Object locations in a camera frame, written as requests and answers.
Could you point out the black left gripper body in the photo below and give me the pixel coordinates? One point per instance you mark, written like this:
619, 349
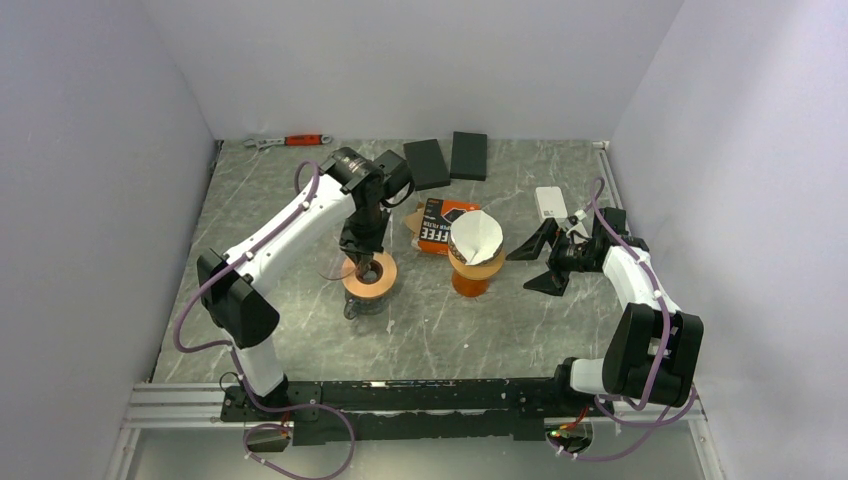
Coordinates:
364, 230

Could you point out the orange coffee filter box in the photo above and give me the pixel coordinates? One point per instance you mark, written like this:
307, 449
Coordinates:
431, 222

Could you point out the black foam block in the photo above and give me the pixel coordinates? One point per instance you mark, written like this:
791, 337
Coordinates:
427, 164
469, 156

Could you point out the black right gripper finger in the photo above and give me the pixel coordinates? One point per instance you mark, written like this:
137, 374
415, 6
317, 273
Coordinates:
553, 282
546, 234

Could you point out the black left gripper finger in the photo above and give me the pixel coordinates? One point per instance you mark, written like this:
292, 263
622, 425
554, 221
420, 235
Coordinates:
354, 252
374, 269

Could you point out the white paper coffee filter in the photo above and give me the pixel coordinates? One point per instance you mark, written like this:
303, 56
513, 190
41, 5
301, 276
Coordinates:
476, 219

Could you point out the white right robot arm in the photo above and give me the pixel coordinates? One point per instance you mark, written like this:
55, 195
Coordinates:
654, 350

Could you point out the aluminium frame rail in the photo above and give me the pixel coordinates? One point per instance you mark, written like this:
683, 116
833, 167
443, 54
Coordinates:
153, 406

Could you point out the clear glass jar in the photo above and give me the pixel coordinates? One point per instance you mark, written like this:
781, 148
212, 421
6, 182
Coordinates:
364, 308

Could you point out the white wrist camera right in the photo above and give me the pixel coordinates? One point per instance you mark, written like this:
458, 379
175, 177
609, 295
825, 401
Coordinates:
576, 224

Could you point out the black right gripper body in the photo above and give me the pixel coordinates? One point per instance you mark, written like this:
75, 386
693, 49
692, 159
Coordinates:
568, 257

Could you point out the small white box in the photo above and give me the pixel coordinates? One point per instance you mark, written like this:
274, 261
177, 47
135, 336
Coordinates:
550, 203

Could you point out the left black foam block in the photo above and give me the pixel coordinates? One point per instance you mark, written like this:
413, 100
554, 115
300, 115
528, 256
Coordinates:
427, 164

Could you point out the orange glass carafe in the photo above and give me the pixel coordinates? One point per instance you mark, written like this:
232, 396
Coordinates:
470, 284

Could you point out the clear glass ribbed dripper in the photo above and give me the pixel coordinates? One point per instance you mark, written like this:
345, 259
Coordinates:
476, 247

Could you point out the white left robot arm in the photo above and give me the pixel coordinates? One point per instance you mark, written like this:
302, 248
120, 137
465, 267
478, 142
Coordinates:
233, 286

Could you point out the orange handled adjustable wrench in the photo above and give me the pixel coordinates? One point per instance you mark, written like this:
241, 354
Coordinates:
288, 141

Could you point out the black table edge rail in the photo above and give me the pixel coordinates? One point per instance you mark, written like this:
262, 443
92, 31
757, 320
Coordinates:
522, 409

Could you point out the right black foam block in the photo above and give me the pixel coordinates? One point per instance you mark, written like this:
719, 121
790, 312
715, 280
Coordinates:
469, 156

